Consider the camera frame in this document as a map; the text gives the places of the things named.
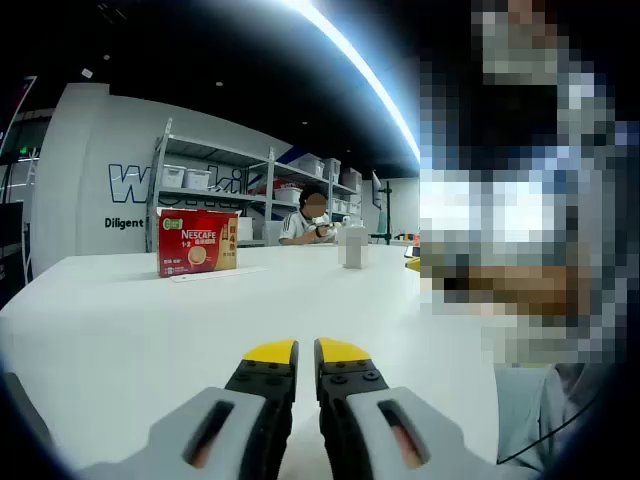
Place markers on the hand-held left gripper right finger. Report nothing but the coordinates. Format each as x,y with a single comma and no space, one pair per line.
400,435

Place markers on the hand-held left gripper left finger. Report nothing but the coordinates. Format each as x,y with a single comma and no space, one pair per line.
200,430

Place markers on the red coffee carton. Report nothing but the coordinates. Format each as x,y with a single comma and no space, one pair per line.
197,245

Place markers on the black monitor on stand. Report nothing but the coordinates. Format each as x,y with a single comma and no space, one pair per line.
378,192

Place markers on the group of white storage bins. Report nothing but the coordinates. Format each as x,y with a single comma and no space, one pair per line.
197,177

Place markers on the grey metal storage shelf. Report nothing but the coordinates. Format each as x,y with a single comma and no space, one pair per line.
220,155

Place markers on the long ceiling light strip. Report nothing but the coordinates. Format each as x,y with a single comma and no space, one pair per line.
370,85

